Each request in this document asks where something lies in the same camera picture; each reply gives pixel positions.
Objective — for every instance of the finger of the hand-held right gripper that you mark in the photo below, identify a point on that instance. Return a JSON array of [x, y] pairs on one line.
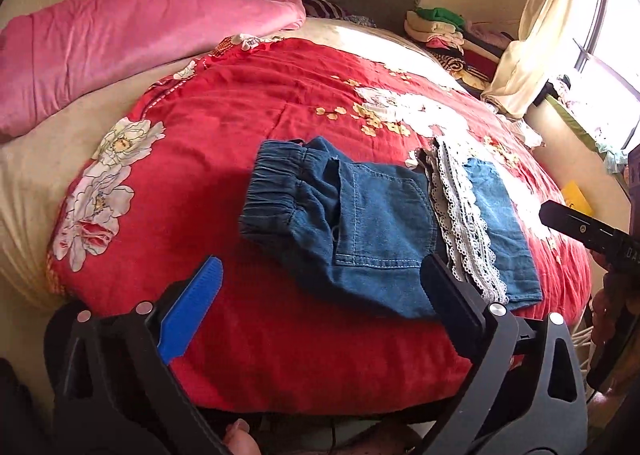
[[570, 222]]

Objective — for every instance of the pink quilt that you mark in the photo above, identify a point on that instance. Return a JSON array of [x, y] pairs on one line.
[[125, 45]]

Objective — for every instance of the red floral blanket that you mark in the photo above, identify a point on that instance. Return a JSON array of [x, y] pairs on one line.
[[250, 110]]

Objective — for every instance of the cream curtain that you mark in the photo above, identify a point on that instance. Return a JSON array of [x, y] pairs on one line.
[[540, 20]]

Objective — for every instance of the striped pillow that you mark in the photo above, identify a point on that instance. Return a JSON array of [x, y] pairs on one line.
[[320, 7]]

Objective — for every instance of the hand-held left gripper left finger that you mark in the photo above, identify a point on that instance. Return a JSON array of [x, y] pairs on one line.
[[192, 307]]

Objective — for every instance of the yellow packet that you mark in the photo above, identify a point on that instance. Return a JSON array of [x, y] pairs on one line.
[[577, 197]]

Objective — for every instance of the black clip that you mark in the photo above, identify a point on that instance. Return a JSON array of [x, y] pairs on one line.
[[550, 95]]

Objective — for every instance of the green cloth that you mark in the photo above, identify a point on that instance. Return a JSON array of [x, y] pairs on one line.
[[580, 125]]

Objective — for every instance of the blue denim pants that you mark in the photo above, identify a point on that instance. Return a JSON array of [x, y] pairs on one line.
[[370, 235]]

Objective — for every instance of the person's left hand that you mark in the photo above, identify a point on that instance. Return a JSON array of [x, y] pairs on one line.
[[242, 440]]

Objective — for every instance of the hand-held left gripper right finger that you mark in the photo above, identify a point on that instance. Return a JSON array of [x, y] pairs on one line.
[[452, 302]]

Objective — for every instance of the window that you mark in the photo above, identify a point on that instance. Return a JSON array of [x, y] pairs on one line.
[[615, 30]]

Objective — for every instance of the person's right hand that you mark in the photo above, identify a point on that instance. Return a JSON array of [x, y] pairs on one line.
[[602, 320]]

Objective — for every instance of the stack of folded clothes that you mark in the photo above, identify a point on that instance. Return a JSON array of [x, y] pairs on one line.
[[450, 40]]

